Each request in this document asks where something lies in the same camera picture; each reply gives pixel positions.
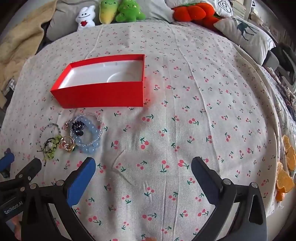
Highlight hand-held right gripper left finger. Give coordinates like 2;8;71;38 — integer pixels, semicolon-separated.
22;157;96;241

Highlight gold ring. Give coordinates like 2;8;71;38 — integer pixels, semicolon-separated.
60;136;76;152

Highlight green bead bracelet black cord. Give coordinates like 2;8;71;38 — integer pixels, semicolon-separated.
38;136;62;163

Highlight beige blanket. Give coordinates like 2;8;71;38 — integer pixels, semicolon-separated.
0;0;58;107

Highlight gold charm with ball chain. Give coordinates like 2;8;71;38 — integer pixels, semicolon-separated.
62;119;75;130

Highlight patterned quilt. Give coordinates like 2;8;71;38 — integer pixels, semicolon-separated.
254;62;296;209

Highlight cherry print bedsheet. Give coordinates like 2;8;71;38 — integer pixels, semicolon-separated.
0;19;287;241

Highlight white plush toy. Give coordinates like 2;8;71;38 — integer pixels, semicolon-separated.
76;5;96;31

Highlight blue bead bracelet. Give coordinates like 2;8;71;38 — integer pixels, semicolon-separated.
74;117;102;154

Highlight white deer print pillow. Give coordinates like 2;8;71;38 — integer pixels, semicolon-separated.
214;17;277;62

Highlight yellow green plush toy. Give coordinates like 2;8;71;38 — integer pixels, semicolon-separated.
99;0;119;25

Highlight red cardboard box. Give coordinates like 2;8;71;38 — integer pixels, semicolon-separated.
50;54;146;109

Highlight dark blue hair claw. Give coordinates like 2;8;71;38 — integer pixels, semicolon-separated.
71;120;86;137

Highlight grey pillow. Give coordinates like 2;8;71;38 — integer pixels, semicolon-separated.
46;0;102;41

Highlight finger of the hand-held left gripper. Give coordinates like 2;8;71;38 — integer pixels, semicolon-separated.
0;148;15;178
0;159;42;193

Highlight thin seed bead bracelet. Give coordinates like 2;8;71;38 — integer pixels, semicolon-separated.
38;123;62;144

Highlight clear bead bracelet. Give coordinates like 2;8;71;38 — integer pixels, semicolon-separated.
73;113;104;146

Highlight orange pumpkin plush toy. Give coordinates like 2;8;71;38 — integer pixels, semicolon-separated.
172;3;223;30

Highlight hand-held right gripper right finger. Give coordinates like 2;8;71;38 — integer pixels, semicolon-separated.
191;157;267;241

